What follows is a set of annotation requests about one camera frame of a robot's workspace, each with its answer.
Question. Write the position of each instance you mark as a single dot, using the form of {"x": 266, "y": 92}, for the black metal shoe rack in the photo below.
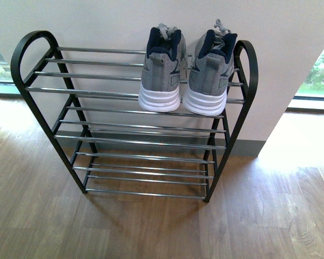
{"x": 98, "y": 141}

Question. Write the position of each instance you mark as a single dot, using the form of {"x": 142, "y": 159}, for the grey knit sneaker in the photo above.
{"x": 213, "y": 64}
{"x": 160, "y": 77}

